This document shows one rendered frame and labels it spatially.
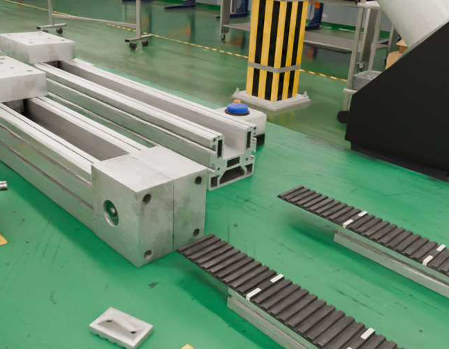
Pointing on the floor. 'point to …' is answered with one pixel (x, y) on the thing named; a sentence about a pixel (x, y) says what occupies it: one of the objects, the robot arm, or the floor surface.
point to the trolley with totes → (356, 57)
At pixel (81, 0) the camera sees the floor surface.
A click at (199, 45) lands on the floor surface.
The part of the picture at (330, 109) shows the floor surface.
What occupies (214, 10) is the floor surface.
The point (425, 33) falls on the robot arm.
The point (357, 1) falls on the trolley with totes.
